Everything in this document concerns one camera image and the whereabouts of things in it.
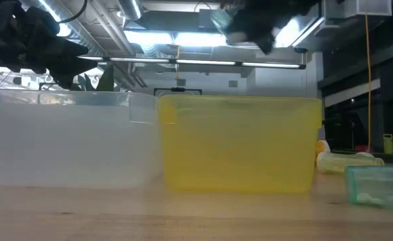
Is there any yellow-green medicine bottle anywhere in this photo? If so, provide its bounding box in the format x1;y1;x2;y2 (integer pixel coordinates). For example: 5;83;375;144
316;151;386;174

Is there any yellow plastic bin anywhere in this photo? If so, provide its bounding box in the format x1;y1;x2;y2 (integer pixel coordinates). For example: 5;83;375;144
158;94;323;194

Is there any green container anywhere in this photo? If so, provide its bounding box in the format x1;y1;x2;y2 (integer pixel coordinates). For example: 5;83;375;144
382;133;393;155

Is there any clear plastic bin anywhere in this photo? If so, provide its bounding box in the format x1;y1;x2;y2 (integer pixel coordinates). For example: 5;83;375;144
0;88;162;188

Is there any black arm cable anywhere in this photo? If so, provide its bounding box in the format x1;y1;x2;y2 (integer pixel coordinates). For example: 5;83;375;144
57;0;89;25

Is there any silver round air duct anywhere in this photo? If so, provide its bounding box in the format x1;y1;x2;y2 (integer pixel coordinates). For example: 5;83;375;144
116;0;144;21

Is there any black monitor frame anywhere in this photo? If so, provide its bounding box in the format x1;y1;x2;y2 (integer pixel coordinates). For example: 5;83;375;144
153;87;203;98

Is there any long ceiling light bar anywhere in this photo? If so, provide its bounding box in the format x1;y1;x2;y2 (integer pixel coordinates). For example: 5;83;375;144
78;56;307;70

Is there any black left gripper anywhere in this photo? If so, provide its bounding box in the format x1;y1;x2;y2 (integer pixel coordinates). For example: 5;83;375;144
0;0;98;90

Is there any grey ceiling vent box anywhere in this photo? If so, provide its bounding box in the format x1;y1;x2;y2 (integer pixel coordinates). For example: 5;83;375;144
322;0;393;19

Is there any yellow hanging cable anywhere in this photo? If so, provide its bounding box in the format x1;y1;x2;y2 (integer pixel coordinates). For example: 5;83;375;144
364;12;374;153

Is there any teal medicine bottle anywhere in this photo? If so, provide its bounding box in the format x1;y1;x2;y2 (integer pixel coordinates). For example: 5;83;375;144
345;165;393;210
210;9;250;46

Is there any orange medicine bottle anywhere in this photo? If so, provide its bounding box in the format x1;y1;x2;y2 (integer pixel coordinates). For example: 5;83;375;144
315;139;331;160

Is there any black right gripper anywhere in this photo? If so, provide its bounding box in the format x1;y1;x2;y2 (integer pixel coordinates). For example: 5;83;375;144
220;0;321;56

